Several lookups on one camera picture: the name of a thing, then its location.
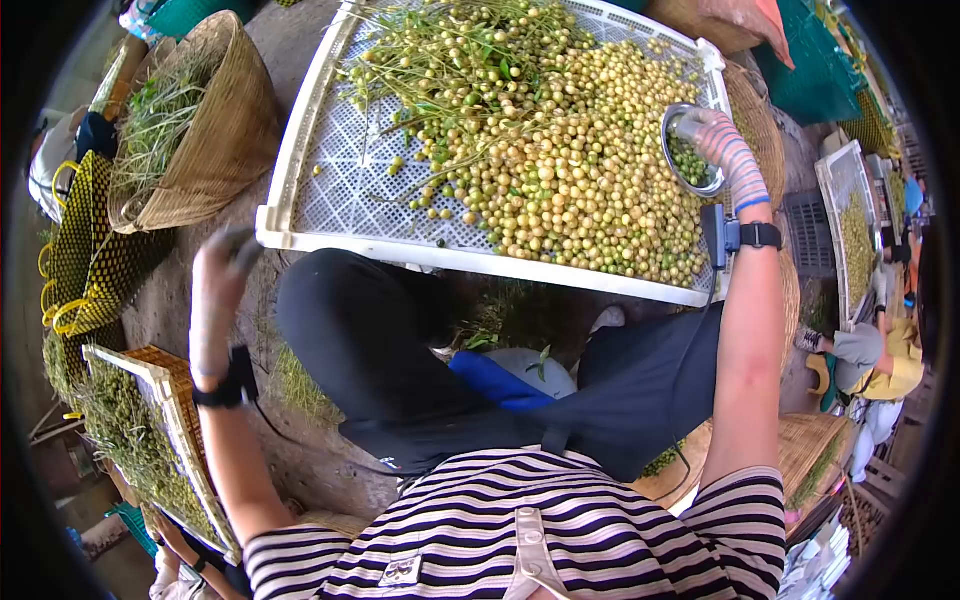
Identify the black plastic crate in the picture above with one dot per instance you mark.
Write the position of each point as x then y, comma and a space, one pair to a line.
808, 232

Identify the white tray with yellow berries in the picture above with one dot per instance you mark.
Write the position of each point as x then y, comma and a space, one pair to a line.
855, 232

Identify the brown sack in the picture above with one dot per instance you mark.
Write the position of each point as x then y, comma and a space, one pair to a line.
720, 22

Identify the woven bamboo basket with stems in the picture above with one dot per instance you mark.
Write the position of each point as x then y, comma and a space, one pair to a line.
225, 135

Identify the black wrist band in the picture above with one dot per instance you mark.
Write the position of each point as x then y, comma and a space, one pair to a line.
229, 382
757, 235

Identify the white tray of green berries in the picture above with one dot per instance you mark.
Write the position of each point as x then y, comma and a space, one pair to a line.
142, 442

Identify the pile of yellow-green berries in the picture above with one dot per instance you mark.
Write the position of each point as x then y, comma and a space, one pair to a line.
585, 180

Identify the round woven bamboo basket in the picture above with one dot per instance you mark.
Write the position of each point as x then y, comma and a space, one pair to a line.
761, 127

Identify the blue cloth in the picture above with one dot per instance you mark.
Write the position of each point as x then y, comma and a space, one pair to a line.
495, 382

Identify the person's right hand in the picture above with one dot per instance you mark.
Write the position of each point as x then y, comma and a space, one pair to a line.
731, 161

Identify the person's legs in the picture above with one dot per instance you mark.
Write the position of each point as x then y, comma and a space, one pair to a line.
360, 337

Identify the person's body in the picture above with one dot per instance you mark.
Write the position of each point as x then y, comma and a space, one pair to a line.
495, 540

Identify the person's right fingers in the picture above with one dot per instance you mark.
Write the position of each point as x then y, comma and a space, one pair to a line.
697, 124

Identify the green berries in bowl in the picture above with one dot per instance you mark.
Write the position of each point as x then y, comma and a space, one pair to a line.
686, 165

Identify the person's left hand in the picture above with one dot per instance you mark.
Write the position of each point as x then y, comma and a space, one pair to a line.
214, 300

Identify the flat woven basket with stems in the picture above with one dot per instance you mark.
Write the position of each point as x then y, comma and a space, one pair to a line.
810, 457

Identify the yellow and black woven bag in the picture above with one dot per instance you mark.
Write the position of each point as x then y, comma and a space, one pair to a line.
90, 247

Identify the pile of green berry stems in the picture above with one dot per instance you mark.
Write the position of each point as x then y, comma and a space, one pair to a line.
442, 67

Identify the round metal bowl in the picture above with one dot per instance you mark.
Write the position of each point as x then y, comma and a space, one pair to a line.
667, 146

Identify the orange plastic crate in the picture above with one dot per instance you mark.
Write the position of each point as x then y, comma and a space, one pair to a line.
176, 375

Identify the large white perforated plastic tray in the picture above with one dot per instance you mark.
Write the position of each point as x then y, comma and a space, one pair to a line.
330, 195

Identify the green mesh crate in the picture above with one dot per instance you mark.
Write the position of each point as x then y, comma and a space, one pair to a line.
814, 67

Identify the person's left fingers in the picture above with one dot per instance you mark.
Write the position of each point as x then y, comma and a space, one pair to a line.
238, 246

